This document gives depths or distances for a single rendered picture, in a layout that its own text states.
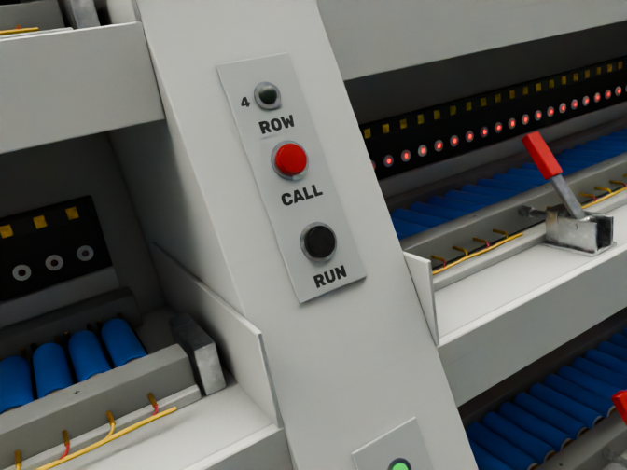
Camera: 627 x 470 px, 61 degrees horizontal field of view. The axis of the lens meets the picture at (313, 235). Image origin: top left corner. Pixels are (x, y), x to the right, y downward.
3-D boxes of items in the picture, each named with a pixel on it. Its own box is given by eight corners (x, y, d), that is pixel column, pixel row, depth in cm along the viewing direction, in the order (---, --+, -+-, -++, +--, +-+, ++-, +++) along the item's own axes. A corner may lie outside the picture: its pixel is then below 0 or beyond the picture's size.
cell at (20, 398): (34, 376, 33) (41, 429, 28) (1, 389, 32) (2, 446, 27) (23, 351, 33) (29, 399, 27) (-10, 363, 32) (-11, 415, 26)
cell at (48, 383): (68, 363, 34) (82, 411, 29) (37, 375, 33) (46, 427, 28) (60, 338, 33) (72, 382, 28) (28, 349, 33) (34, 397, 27)
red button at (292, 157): (312, 170, 27) (301, 139, 27) (284, 177, 26) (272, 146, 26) (304, 174, 28) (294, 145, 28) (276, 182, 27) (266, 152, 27)
